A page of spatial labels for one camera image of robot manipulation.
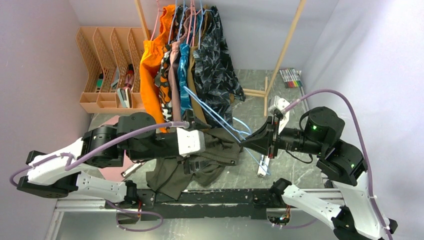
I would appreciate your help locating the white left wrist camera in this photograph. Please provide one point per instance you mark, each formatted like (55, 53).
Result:
(190, 142)

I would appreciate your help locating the black orange patterned shorts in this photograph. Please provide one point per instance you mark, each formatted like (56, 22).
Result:
(165, 92)

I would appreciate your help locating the pink hanging shorts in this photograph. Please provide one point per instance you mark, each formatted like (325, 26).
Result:
(174, 54)

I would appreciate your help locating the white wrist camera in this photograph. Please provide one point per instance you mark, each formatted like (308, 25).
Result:
(280, 111)
(190, 142)

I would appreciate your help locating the dark leaf-print shorts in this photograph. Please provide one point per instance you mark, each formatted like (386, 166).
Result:
(214, 74)

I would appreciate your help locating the olive green shorts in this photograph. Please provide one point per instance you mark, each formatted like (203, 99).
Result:
(169, 177)

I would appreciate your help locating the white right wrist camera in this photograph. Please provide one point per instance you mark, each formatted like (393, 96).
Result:
(280, 111)

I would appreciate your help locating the set of coloured markers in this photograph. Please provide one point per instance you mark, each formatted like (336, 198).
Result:
(291, 78)

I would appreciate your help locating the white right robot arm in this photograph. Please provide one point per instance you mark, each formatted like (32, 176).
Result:
(344, 165)

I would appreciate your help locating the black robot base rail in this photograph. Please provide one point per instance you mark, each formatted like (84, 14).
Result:
(212, 203)

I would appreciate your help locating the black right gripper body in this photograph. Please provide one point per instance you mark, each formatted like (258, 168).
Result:
(272, 143)

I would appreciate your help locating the pink clipboard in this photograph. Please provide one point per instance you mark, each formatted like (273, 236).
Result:
(121, 168)

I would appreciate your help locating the white stapler on table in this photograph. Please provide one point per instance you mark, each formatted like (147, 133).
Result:
(263, 166)

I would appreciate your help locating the peach desk organizer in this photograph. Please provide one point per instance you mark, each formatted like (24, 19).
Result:
(107, 53)

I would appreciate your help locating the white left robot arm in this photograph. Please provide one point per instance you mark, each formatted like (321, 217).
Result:
(137, 137)

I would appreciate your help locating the blue patterned shorts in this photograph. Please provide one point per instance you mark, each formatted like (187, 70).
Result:
(182, 71)

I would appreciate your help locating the blue wire hanger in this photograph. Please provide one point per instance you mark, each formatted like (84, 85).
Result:
(237, 134)

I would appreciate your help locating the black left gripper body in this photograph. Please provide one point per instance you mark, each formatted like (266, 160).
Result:
(189, 115)

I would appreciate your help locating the orange hanging shorts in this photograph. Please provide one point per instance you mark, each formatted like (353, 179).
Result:
(150, 62)

